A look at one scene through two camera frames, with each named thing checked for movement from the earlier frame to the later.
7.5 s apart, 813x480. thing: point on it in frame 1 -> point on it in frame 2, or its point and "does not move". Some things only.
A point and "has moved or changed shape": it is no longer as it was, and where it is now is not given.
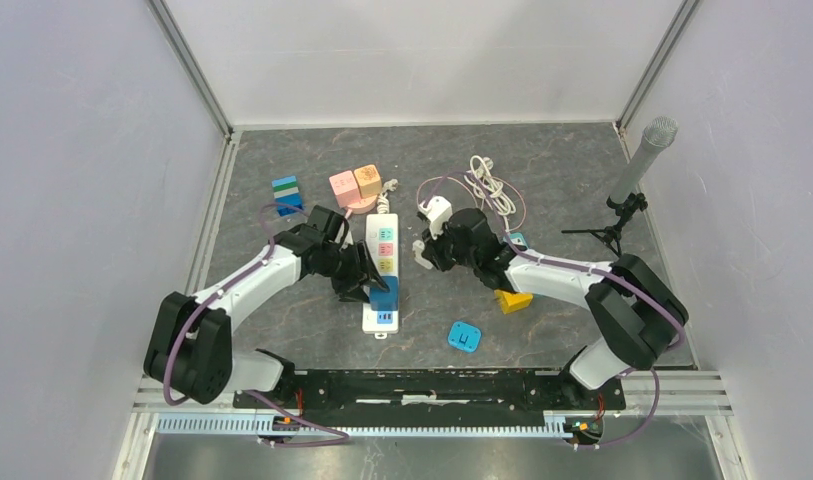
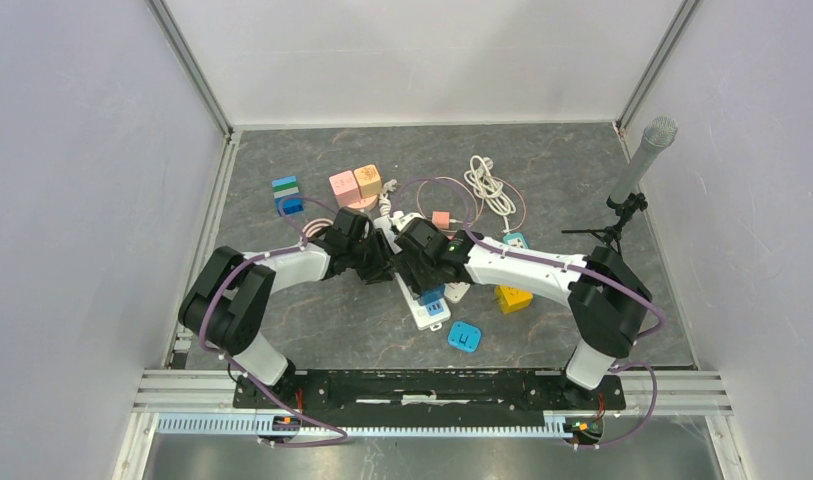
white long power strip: x=382 y=239 -> x=425 y=316
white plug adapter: x=418 y=246 has moved or changed shape
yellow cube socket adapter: x=511 y=301 does not move
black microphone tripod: x=611 y=235 does not move
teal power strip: x=518 y=238 does not move
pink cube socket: x=344 y=188 does not move
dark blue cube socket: x=385 y=299 -> x=432 y=294
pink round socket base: x=364 y=206 does not move
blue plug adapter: x=464 y=336 does not move
